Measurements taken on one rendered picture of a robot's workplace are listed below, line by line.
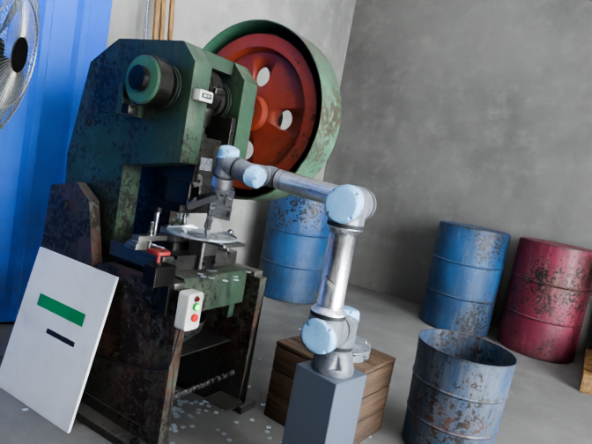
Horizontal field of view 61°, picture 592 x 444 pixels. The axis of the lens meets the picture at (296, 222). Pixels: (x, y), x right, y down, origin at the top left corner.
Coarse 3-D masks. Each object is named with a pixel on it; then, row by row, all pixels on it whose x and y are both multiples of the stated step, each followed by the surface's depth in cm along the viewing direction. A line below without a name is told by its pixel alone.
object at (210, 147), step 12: (204, 144) 201; (216, 144) 207; (204, 156) 202; (216, 156) 208; (204, 168) 204; (168, 180) 205; (180, 180) 201; (204, 180) 205; (168, 192) 205; (180, 192) 201; (192, 192) 201; (204, 192) 202; (204, 204) 204
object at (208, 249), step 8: (192, 240) 201; (200, 240) 197; (192, 248) 201; (200, 248) 199; (208, 248) 202; (216, 248) 206; (200, 256) 199; (208, 256) 203; (200, 264) 200; (208, 264) 204
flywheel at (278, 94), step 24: (240, 48) 236; (264, 48) 230; (288, 48) 222; (288, 72) 226; (312, 72) 217; (264, 96) 233; (288, 96) 227; (312, 96) 216; (264, 120) 232; (312, 120) 216; (264, 144) 233; (288, 144) 227; (288, 168) 223
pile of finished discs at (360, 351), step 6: (354, 342) 228; (360, 342) 229; (354, 348) 220; (360, 348) 221; (366, 348) 222; (354, 354) 212; (360, 354) 213; (366, 354) 217; (354, 360) 212; (360, 360) 214
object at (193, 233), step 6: (168, 228) 204; (174, 228) 207; (180, 228) 209; (186, 228) 212; (192, 228) 215; (198, 228) 218; (204, 228) 219; (174, 234) 194; (180, 234) 192; (186, 234) 197; (192, 234) 199; (198, 234) 199; (204, 234) 202; (210, 234) 204; (216, 234) 206; (222, 234) 213; (228, 234) 216; (210, 240) 192; (216, 240) 193; (222, 240) 198; (228, 240) 201; (234, 240) 201
